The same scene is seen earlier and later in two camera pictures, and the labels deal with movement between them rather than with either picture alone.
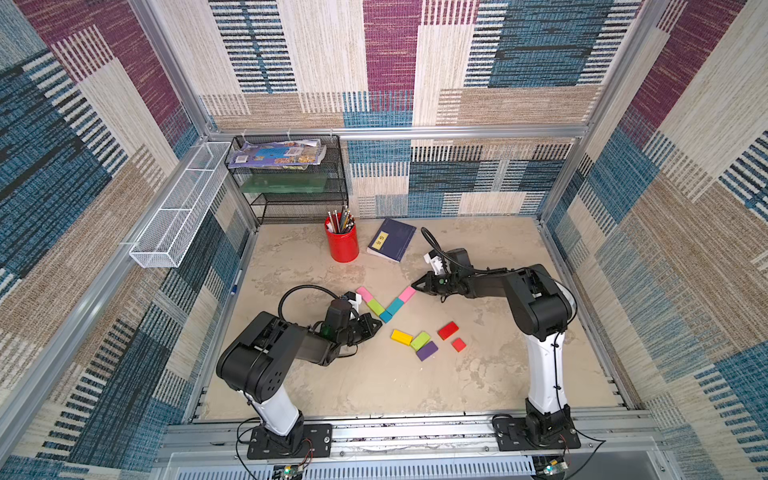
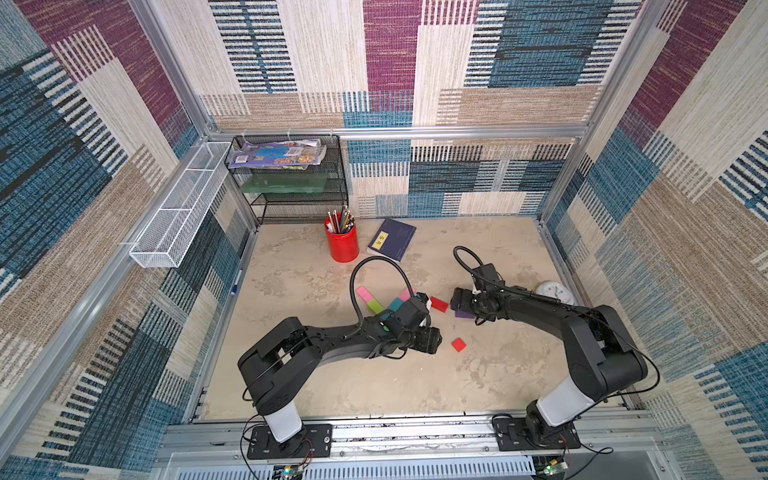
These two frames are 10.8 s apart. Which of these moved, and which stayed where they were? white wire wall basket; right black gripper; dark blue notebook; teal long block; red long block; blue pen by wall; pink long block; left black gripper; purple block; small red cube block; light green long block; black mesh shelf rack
Moved: right black gripper; purple block; left black gripper; red long block
Stayed: black mesh shelf rack; blue pen by wall; small red cube block; white wire wall basket; light green long block; pink long block; teal long block; dark blue notebook
